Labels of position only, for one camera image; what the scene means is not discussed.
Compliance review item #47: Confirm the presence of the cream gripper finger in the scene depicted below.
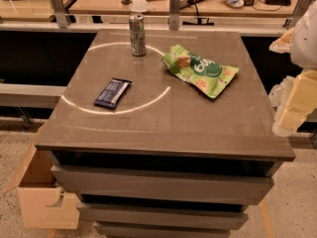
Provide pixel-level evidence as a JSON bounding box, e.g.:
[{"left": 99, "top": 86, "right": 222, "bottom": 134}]
[
  {"left": 272, "top": 69, "right": 317, "bottom": 137},
  {"left": 268, "top": 28, "right": 294, "bottom": 54}
]

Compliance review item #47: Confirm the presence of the silver redbull can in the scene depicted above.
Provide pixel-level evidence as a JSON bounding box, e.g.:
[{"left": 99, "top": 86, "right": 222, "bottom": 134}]
[{"left": 129, "top": 13, "right": 146, "bottom": 57}]

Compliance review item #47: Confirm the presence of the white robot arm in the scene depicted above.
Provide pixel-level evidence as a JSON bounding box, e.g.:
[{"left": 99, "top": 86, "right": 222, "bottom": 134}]
[{"left": 269, "top": 1, "right": 317, "bottom": 137}]

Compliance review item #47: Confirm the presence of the green snack bag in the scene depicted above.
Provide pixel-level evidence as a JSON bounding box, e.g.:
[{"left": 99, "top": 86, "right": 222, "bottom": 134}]
[{"left": 161, "top": 45, "right": 239, "bottom": 99}]

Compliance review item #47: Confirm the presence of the grey drawer cabinet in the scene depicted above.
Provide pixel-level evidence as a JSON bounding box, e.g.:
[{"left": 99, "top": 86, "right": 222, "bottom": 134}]
[{"left": 36, "top": 30, "right": 294, "bottom": 238}]

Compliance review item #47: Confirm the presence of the clear plastic cup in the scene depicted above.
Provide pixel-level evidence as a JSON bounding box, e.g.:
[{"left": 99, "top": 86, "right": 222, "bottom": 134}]
[{"left": 129, "top": 0, "right": 151, "bottom": 13}]

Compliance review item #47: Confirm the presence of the dark blue snack bar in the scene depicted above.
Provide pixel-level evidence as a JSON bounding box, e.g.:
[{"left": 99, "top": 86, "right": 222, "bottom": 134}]
[{"left": 94, "top": 78, "right": 131, "bottom": 109}]

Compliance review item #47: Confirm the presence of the cardboard box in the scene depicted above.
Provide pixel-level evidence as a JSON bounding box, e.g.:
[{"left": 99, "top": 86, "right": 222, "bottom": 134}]
[{"left": 5, "top": 124, "right": 81, "bottom": 230}]

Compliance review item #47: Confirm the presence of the right metal bracket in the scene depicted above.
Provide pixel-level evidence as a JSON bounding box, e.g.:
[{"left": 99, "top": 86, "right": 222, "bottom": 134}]
[{"left": 284, "top": 0, "right": 314, "bottom": 29}]

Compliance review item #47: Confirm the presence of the metal bracket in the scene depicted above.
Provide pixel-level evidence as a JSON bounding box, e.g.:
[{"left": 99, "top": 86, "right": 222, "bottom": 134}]
[
  {"left": 284, "top": 0, "right": 314, "bottom": 29},
  {"left": 50, "top": 0, "right": 70, "bottom": 29},
  {"left": 168, "top": 0, "right": 180, "bottom": 31}
]

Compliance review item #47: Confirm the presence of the middle metal bracket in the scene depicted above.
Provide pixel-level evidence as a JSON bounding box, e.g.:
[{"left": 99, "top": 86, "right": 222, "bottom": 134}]
[{"left": 168, "top": 0, "right": 180, "bottom": 31}]

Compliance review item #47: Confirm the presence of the left metal bracket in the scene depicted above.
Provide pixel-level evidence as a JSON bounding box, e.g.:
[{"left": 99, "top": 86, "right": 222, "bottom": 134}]
[{"left": 50, "top": 0, "right": 70, "bottom": 29}]

